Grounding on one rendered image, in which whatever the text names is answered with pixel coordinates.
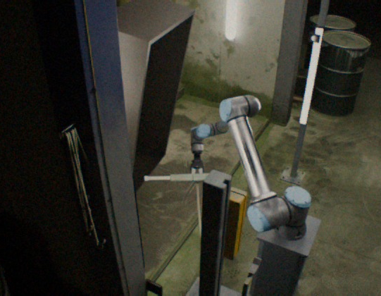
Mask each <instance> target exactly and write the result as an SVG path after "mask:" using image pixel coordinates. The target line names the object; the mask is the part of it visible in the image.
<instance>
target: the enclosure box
mask: <svg viewBox="0 0 381 296"><path fill-rule="evenodd" d="M116 14H117V20H118V36H119V42H120V59H121V65H122V68H121V70H122V77H123V89H124V100H125V112H126V118H127V130H128V135H127V136H128V142H129V149H130V160H131V167H132V174H134V177H135V189H136V193H137V191H138V190H139V188H140V187H141V186H142V184H144V182H145V179H144V176H146V175H147V176H149V175H150V174H151V173H152V172H153V170H154V169H155V168H156V167H157V165H158V163H159V162H160V161H161V160H162V158H163V157H164V156H165V154H166V150H167V147H168V140H169V137H170V131H171V124H172V121H173V114H174V111H175V105H176V101H177V95H178V92H179V88H180V82H181V78H182V72H183V68H184V65H185V56H186V53H187V47H188V44H189V38H190V35H191V31H192V26H193V19H194V14H195V9H192V8H188V7H186V6H183V5H179V4H176V3H173V2H171V1H166V0H131V1H129V2H126V3H124V4H123V5H121V6H119V7H117V12H116Z"/></svg>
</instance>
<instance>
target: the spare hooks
mask: <svg viewBox="0 0 381 296"><path fill-rule="evenodd" d="M75 124H76V122H74V123H73V124H70V125H69V126H68V127H67V128H65V129H64V130H62V131H60V132H59V134H58V135H59V138H60V140H62V137H63V134H64V135H66V136H67V138H68V147H69V150H70V156H71V159H72V164H73V169H74V174H75V183H76V187H77V193H78V196H79V200H80V206H81V208H82V215H83V217H84V221H85V226H86V230H87V234H89V236H90V234H91V233H90V232H89V230H92V229H93V230H94V234H95V238H96V243H97V246H98V247H99V248H100V249H103V248H104V246H103V244H104V243H105V241H106V240H105V239H104V241H103V242H99V241H98V239H97V237H96V231H95V229H94V224H93V221H94V220H95V218H93V219H92V214H91V210H90V209H89V204H88V199H89V195H86V192H85V186H84V183H83V179H82V174H81V170H80V161H79V149H78V143H77V139H78V140H79V144H80V146H81V149H82V150H83V152H84V155H85V158H86V160H87V163H88V166H89V167H90V165H89V161H88V159H87V156H86V154H85V150H84V148H83V146H82V143H81V141H80V139H79V135H78V133H77V131H76V128H75V127H74V125H75ZM70 132H71V133H72V134H73V141H72V140H71V136H70ZM61 136H62V137H61ZM70 143H71V146H72V148H73V144H74V149H75V151H74V149H73V154H72V149H71V147H70ZM73 156H74V159H75V163H76V166H77V171H78V175H79V181H80V186H79V182H78V180H77V174H76V171H75V165H74V161H73ZM81 193H82V194H81ZM85 201H86V203H87V209H86V205H85ZM87 210H89V211H87ZM87 214H89V216H90V218H91V219H88V215H87ZM88 221H89V222H92V226H91V228H89V227H88V224H87V222H88ZM88 229H89V230H88ZM99 244H102V247H100V246H99Z"/></svg>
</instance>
